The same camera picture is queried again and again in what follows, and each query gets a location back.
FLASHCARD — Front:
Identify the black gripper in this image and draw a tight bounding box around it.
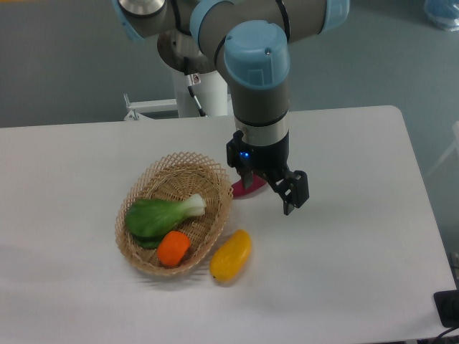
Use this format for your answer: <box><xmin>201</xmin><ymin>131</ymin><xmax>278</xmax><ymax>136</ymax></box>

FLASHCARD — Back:
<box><xmin>226</xmin><ymin>130</ymin><xmax>309</xmax><ymax>216</ymax></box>

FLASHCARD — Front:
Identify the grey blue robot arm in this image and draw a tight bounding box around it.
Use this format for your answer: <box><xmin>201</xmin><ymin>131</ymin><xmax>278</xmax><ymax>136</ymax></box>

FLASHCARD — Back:
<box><xmin>113</xmin><ymin>1</ymin><xmax>350</xmax><ymax>214</ymax></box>

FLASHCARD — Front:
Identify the woven wicker basket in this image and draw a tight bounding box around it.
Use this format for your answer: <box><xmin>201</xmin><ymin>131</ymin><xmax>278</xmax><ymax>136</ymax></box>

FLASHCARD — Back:
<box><xmin>115</xmin><ymin>152</ymin><xmax>232</xmax><ymax>277</ymax></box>

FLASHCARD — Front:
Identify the magenta sweet potato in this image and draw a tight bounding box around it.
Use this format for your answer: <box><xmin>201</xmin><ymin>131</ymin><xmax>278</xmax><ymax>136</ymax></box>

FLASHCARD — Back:
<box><xmin>232</xmin><ymin>175</ymin><xmax>267</xmax><ymax>199</ymax></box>

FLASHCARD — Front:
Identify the yellow mango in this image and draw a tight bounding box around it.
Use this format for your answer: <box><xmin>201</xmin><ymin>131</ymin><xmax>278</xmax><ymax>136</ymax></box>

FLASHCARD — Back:
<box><xmin>209</xmin><ymin>229</ymin><xmax>252</xmax><ymax>282</ymax></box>

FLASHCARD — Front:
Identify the orange fruit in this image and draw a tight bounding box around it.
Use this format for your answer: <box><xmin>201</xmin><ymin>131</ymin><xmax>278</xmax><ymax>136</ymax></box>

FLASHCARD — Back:
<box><xmin>156</xmin><ymin>231</ymin><xmax>191</xmax><ymax>267</ymax></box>

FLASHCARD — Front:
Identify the green bok choy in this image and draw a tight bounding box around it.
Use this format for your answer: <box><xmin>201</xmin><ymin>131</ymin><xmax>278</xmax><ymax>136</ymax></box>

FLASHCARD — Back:
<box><xmin>125</xmin><ymin>193</ymin><xmax>207</xmax><ymax>249</ymax></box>

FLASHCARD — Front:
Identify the black device at edge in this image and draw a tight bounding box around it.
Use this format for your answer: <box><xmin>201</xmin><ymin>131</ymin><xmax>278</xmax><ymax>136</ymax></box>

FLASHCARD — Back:
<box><xmin>433</xmin><ymin>290</ymin><xmax>458</xmax><ymax>328</ymax></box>

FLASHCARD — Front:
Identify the blue object top right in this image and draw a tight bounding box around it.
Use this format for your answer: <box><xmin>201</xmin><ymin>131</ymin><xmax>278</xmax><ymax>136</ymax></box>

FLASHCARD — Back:
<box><xmin>424</xmin><ymin>0</ymin><xmax>458</xmax><ymax>32</ymax></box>

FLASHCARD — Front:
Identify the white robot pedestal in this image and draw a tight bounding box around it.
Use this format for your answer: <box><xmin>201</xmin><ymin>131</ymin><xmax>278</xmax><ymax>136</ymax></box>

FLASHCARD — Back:
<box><xmin>124</xmin><ymin>69</ymin><xmax>230</xmax><ymax>121</ymax></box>

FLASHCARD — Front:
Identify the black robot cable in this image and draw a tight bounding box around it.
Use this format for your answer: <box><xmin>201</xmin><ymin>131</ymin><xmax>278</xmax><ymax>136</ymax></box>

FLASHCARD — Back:
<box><xmin>183</xmin><ymin>56</ymin><xmax>207</xmax><ymax>118</ymax></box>

